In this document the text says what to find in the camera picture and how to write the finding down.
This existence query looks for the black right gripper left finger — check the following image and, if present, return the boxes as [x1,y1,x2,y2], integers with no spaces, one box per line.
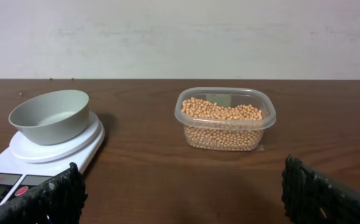
[0,162,88,224]

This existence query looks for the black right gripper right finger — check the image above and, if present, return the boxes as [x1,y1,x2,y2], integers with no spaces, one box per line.
[282,155,360,224]

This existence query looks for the white digital kitchen scale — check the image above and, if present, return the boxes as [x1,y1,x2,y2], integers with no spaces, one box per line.
[0,112,105,205]

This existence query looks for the grey plastic bowl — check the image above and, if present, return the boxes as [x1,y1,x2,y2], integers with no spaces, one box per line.
[8,90,89,145]

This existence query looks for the clear plastic bean container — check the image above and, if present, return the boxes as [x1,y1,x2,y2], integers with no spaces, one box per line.
[174,87,277,151]

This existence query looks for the soybeans in container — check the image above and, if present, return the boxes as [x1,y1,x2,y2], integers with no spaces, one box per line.
[181,97,264,151]

